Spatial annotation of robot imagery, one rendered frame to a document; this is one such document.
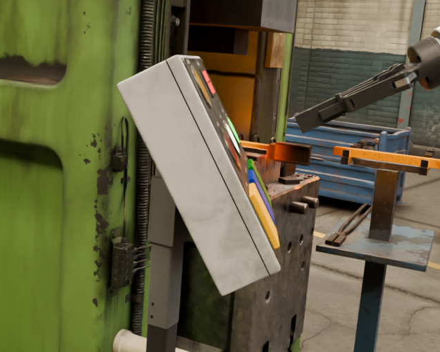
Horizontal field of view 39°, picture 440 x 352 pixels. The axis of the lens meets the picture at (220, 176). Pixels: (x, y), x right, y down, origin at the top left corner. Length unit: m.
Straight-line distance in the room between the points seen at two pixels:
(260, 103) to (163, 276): 0.90
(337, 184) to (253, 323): 4.00
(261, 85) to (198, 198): 1.02
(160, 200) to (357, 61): 9.01
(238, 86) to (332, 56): 8.33
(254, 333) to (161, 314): 0.50
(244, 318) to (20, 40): 0.75
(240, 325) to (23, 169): 0.58
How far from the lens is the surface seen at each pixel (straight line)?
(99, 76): 1.13
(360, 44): 9.83
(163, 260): 0.91
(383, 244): 1.85
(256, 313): 1.39
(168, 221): 0.88
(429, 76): 0.97
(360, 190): 5.26
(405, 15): 9.57
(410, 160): 1.74
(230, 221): 0.72
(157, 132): 0.71
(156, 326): 0.95
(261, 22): 1.32
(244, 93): 1.72
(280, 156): 1.43
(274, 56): 1.72
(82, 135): 1.16
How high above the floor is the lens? 1.20
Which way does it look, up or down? 11 degrees down
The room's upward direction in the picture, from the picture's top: 5 degrees clockwise
